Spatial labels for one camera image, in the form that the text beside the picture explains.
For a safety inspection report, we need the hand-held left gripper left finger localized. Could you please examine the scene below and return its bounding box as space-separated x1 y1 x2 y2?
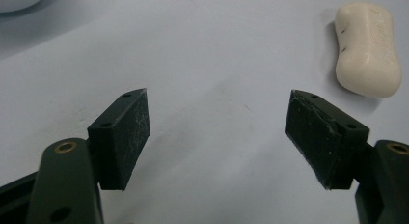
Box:
25 88 151 224

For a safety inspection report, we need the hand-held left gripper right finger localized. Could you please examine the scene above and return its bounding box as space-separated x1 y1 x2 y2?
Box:
284 89 409 224

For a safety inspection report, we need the cream soap bar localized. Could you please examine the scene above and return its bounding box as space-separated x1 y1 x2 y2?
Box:
334 0 403 98

